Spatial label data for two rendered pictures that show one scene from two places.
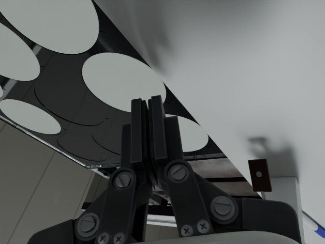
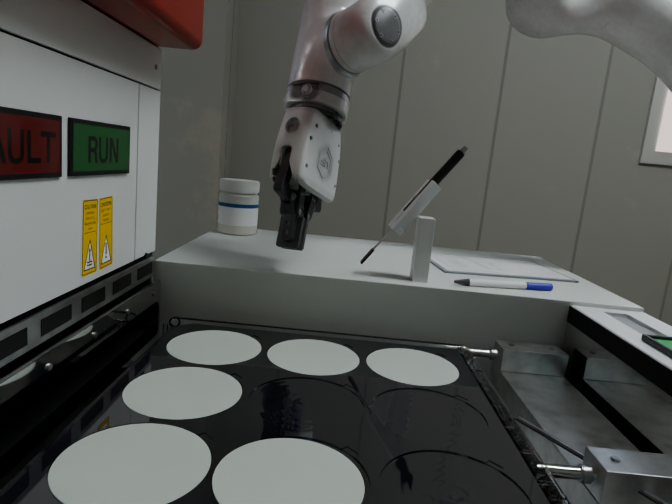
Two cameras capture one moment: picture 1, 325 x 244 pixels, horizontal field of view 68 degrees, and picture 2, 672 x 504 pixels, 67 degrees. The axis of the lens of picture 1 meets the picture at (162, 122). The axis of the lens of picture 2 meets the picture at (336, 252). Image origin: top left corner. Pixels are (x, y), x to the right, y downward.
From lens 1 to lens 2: 0.73 m
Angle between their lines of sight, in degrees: 118
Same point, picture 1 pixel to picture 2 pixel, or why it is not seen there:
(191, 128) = (400, 352)
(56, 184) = not seen: outside the picture
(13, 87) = (222, 425)
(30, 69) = (229, 388)
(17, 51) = (207, 379)
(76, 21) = (239, 342)
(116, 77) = (299, 353)
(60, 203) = not seen: outside the picture
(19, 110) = (256, 473)
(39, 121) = (307, 473)
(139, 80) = (313, 347)
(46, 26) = (222, 352)
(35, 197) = not seen: outside the picture
